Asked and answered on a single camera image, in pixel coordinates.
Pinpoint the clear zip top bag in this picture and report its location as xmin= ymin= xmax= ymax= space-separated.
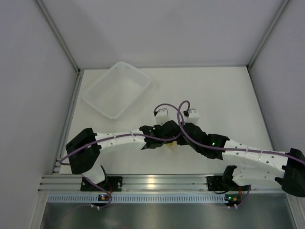
xmin=165 ymin=141 xmax=177 ymax=153

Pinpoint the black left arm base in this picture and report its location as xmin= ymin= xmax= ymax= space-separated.
xmin=80 ymin=176 xmax=123 ymax=192

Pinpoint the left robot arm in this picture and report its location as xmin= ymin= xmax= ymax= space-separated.
xmin=64 ymin=120 xmax=181 ymax=191

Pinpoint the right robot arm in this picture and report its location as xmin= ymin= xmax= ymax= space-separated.
xmin=179 ymin=123 xmax=305 ymax=198

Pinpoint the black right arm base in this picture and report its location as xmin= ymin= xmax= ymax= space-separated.
xmin=206 ymin=176 xmax=250 ymax=194

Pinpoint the white perforated plastic basket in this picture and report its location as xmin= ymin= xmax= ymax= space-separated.
xmin=82 ymin=62 xmax=152 ymax=120

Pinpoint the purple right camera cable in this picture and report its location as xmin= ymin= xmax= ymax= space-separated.
xmin=177 ymin=100 xmax=305 ymax=167

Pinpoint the purple camera cable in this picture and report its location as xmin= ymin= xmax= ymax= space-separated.
xmin=177 ymin=100 xmax=305 ymax=167
xmin=59 ymin=103 xmax=183 ymax=167

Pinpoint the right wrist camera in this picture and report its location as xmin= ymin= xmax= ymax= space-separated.
xmin=183 ymin=108 xmax=200 ymax=125

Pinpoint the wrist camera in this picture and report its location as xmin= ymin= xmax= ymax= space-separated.
xmin=183 ymin=108 xmax=200 ymax=125
xmin=154 ymin=108 xmax=170 ymax=125

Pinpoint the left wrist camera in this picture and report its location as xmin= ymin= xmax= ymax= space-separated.
xmin=154 ymin=108 xmax=170 ymax=125

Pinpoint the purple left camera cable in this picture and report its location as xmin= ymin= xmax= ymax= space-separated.
xmin=59 ymin=103 xmax=183 ymax=167

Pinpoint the aluminium mounting rail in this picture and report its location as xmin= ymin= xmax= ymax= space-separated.
xmin=38 ymin=164 xmax=298 ymax=192

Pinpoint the slotted white cable duct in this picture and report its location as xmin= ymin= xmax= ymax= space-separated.
xmin=48 ymin=193 xmax=238 ymax=204

